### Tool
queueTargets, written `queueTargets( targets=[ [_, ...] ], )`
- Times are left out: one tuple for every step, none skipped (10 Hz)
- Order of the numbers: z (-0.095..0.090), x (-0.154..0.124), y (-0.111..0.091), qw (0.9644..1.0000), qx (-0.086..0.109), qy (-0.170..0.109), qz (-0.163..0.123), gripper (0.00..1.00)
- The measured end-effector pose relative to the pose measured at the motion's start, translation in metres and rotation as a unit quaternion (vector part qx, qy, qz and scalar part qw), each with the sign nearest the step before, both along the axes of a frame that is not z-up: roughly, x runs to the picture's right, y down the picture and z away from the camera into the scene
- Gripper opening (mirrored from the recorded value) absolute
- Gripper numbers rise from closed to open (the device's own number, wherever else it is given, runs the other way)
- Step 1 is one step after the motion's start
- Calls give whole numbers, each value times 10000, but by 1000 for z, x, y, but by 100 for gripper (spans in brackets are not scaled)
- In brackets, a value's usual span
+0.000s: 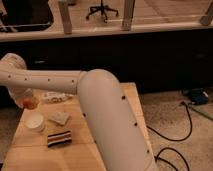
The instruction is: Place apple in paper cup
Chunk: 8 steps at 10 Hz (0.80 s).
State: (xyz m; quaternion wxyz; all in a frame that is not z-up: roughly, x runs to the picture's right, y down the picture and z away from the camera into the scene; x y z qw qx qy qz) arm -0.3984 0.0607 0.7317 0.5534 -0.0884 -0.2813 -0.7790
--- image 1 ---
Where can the orange apple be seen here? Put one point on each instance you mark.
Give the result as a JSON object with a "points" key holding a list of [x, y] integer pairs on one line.
{"points": [[30, 103]]}

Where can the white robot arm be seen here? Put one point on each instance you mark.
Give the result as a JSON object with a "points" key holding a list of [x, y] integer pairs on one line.
{"points": [[107, 111]]}

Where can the white paper cup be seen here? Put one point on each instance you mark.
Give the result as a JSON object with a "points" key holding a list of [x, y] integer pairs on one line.
{"points": [[35, 122]]}

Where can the clear plastic wrapper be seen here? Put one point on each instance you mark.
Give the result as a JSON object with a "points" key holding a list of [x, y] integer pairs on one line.
{"points": [[55, 97]]}

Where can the black office chair base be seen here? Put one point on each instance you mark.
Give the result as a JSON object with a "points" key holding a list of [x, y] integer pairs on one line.
{"points": [[102, 8]]}

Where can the blue black device on floor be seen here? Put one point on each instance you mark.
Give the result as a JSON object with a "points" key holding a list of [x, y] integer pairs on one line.
{"points": [[196, 96]]}

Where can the dark bin top left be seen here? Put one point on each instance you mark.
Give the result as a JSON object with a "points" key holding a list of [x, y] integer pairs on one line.
{"points": [[26, 15]]}

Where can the wooden post middle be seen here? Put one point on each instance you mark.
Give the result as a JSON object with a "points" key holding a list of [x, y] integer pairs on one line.
{"points": [[128, 14]]}

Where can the wooden post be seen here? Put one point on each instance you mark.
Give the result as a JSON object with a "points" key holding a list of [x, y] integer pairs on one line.
{"points": [[208, 17], [65, 16], [128, 14]]}

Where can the wooden post left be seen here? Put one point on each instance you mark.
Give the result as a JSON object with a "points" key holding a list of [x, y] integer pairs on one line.
{"points": [[65, 16]]}

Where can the wooden post right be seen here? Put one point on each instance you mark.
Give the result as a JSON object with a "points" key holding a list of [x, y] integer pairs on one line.
{"points": [[208, 17]]}

